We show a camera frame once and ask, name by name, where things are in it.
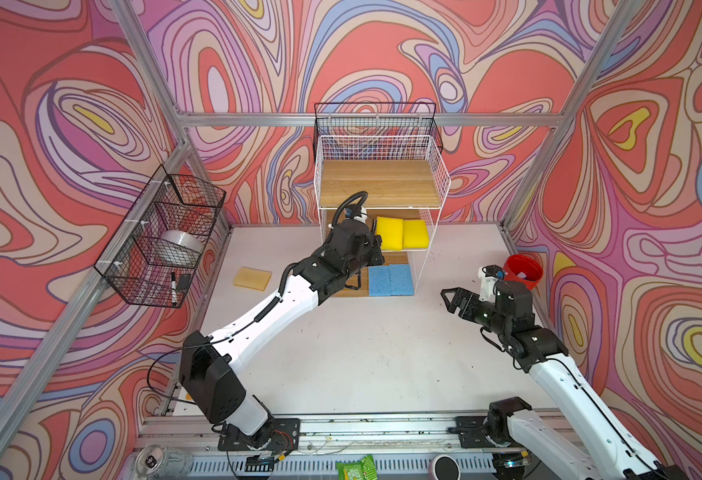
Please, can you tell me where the silver tape roll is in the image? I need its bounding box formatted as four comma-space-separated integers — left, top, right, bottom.
151, 230, 203, 268

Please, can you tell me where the black round speaker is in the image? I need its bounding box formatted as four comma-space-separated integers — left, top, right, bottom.
428, 454, 461, 480

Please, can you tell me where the blue sponge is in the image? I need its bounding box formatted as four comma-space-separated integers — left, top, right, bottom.
388, 264, 415, 296
368, 265, 392, 297

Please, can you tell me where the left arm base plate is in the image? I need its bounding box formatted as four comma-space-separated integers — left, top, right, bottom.
217, 417, 301, 453

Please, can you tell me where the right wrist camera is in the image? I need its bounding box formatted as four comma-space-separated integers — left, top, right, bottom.
478, 265, 505, 303

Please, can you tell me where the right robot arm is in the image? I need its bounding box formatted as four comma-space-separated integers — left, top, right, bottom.
440, 280, 687, 479

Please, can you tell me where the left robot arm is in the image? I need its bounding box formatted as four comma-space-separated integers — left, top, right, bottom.
179, 218, 384, 443

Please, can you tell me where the black wire basket left wall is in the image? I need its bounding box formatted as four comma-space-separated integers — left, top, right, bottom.
95, 166, 226, 309

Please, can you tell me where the green wipes packet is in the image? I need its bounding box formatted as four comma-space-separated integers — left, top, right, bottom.
335, 455, 378, 480

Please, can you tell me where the yellow sponge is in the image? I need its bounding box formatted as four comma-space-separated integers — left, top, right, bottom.
375, 216, 404, 251
402, 219, 430, 250

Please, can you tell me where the black wire basket wall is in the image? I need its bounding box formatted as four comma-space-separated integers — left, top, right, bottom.
313, 100, 443, 170
95, 166, 226, 309

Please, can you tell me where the beige sponge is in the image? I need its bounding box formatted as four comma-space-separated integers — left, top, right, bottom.
232, 267, 272, 291

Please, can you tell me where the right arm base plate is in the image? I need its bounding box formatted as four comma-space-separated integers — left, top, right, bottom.
446, 416, 524, 450

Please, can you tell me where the red plastic cup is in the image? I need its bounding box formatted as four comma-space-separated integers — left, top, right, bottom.
503, 254, 543, 290

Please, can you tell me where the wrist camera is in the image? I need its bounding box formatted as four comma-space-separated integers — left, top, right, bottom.
478, 265, 505, 303
346, 205, 368, 223

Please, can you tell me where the black marker in basket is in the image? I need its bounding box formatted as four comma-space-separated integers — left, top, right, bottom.
170, 271, 178, 308

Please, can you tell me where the black wire basket back wall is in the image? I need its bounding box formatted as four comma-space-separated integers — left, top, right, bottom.
313, 100, 443, 170

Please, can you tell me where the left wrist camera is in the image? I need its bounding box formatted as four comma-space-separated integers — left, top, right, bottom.
346, 205, 368, 223

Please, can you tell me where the white wire wooden shelf rack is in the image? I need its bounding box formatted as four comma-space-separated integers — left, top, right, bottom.
313, 134, 451, 290

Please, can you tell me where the silver drink can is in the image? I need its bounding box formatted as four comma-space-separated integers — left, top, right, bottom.
134, 445, 194, 479

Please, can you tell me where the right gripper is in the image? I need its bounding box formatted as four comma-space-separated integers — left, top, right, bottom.
440, 287, 510, 337

